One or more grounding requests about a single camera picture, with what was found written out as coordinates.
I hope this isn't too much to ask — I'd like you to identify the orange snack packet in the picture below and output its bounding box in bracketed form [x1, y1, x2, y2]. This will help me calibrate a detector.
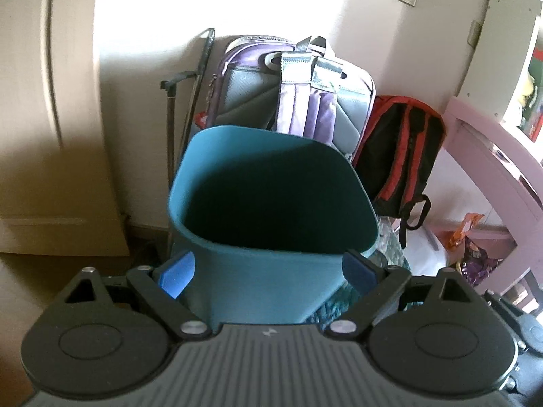
[445, 213, 485, 252]

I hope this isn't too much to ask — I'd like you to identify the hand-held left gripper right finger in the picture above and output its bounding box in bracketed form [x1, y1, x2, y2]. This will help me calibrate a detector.
[324, 249, 481, 341]

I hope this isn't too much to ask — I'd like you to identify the teal plastic bin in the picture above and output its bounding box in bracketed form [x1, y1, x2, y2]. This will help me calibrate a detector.
[167, 125, 379, 326]

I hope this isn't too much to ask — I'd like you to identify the white shelf panel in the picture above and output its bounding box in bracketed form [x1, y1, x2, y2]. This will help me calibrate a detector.
[456, 0, 543, 103]

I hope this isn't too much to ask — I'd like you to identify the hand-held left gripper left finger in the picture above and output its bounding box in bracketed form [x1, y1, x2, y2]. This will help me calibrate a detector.
[63, 251, 213, 342]

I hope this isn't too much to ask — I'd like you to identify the pink desk frame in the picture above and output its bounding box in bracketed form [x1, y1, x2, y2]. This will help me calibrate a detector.
[445, 95, 543, 306]

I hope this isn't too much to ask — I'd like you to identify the purple grey backpack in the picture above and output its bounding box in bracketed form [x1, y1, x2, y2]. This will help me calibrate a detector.
[206, 34, 377, 164]

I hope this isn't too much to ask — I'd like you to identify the red black backpack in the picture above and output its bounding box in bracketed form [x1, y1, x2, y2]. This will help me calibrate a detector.
[352, 95, 446, 250]

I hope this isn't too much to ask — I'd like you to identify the white plastic bag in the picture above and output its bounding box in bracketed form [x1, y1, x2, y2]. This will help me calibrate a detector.
[403, 224, 458, 277]

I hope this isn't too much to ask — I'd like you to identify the beige wardrobe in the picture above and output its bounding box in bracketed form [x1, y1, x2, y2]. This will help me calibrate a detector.
[0, 0, 132, 259]

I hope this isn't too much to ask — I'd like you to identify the black walking stick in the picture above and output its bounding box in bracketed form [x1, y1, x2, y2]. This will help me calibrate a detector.
[160, 71, 198, 170]

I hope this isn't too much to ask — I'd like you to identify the thin black rod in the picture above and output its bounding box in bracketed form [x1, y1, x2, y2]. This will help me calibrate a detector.
[182, 27, 216, 157]

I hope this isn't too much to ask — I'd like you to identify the purple snack packet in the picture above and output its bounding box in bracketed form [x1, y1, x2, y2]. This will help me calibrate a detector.
[460, 237, 502, 287]

